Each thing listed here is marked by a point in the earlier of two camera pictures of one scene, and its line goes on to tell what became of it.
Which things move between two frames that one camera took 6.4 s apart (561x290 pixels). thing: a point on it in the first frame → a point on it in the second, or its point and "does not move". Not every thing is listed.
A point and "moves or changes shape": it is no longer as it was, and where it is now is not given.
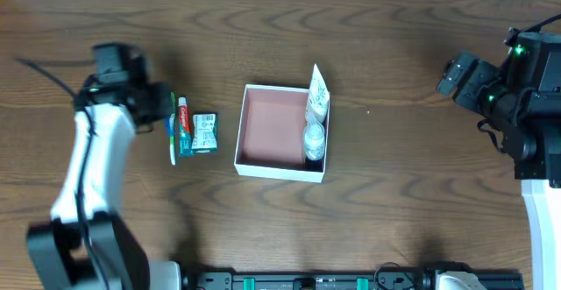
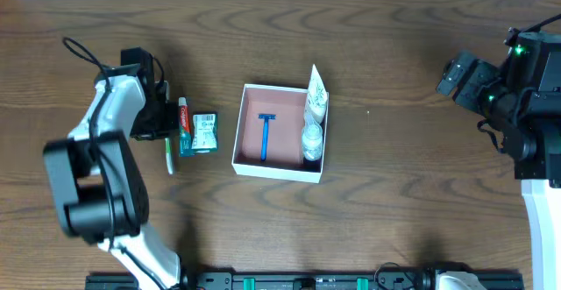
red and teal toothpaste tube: (185, 146) does not move
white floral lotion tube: (318, 97) does not move
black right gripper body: (454, 76) does not move
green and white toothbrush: (172, 129) moves or changes shape
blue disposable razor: (171, 125) moves or changes shape
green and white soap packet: (204, 137) does not move
